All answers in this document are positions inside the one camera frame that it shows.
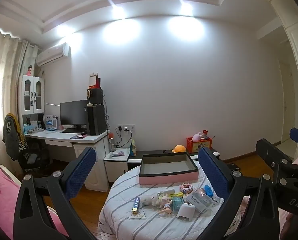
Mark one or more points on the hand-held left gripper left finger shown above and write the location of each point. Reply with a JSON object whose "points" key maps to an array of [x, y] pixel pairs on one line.
{"points": [[81, 172]]}

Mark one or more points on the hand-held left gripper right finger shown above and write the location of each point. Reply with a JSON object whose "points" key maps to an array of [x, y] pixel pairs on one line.
{"points": [[211, 172]]}

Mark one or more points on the blue oblong case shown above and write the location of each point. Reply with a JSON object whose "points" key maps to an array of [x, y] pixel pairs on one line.
{"points": [[209, 191]]}

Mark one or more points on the pink block doughnut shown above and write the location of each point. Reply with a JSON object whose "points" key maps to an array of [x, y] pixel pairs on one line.
{"points": [[186, 188]]}

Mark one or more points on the clear plastic case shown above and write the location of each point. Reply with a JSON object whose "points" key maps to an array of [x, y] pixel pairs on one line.
{"points": [[200, 200]]}

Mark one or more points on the pink box with black rim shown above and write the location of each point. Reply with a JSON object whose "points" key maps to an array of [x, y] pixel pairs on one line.
{"points": [[167, 177]]}

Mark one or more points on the teal tape dispenser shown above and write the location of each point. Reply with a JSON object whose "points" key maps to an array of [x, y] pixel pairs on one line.
{"points": [[177, 201]]}

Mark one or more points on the white rounded device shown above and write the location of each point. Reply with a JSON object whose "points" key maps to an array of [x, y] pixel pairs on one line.
{"points": [[186, 211]]}

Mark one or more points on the small blonde doll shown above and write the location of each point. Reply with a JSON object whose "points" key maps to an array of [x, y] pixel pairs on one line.
{"points": [[165, 204]]}

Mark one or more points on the yellow and blue toy bus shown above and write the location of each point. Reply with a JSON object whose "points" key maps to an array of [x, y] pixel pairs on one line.
{"points": [[136, 204]]}

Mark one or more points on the white plush elephant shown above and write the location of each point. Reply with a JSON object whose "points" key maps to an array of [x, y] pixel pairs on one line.
{"points": [[146, 201]]}

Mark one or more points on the red printed crate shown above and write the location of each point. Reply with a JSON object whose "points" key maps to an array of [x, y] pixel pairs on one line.
{"points": [[200, 147]]}

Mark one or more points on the white desk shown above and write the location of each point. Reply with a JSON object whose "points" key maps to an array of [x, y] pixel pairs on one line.
{"points": [[93, 140]]}

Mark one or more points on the white nightstand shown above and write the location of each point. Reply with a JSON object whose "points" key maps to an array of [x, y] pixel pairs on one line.
{"points": [[116, 167]]}

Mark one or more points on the pink plush toy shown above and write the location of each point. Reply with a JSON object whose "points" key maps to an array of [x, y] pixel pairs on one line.
{"points": [[197, 137]]}

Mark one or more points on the orange plush octopus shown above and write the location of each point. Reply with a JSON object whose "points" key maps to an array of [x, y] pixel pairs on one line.
{"points": [[178, 149]]}

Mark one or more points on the black keyboard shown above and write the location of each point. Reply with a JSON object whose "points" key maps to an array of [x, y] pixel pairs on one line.
{"points": [[72, 130]]}

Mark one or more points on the bottle with red cap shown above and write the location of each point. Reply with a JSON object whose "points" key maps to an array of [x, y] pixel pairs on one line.
{"points": [[111, 142]]}

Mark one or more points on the black office chair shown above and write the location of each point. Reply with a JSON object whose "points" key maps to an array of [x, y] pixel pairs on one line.
{"points": [[11, 135], [36, 160]]}

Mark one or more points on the black computer tower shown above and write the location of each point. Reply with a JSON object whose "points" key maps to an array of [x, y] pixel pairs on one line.
{"points": [[96, 120]]}

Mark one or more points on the blue and yellow snack bag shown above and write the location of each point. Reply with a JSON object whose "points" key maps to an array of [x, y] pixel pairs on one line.
{"points": [[133, 148]]}

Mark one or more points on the blue card stand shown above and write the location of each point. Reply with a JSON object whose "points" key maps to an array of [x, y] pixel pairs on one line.
{"points": [[51, 123]]}

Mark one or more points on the black computer monitor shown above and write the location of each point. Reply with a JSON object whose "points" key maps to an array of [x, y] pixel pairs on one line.
{"points": [[73, 113]]}

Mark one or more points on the black speaker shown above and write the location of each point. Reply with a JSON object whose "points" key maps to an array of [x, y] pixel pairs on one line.
{"points": [[95, 97]]}

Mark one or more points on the pink blanket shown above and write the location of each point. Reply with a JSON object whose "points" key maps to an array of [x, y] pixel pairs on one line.
{"points": [[1, 200]]}

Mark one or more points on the red and white calendar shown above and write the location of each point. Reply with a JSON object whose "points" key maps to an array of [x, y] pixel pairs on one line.
{"points": [[93, 81]]}

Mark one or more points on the white glass-door cabinet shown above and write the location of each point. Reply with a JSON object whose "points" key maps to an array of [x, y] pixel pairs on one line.
{"points": [[31, 95]]}

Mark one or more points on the pink doll figurine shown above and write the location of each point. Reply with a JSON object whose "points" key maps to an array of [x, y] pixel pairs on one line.
{"points": [[29, 70]]}

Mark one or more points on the beige curtain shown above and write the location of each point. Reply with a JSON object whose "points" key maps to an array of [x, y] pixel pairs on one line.
{"points": [[3, 80]]}

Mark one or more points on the white air conditioner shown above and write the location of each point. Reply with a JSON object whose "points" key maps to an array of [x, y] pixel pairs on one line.
{"points": [[52, 55]]}

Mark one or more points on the ceiling spotlight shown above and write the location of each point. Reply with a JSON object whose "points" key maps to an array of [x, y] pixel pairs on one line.
{"points": [[117, 11], [186, 8]]}

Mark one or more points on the wall power sockets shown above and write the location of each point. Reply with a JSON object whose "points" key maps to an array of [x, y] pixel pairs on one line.
{"points": [[126, 128]]}

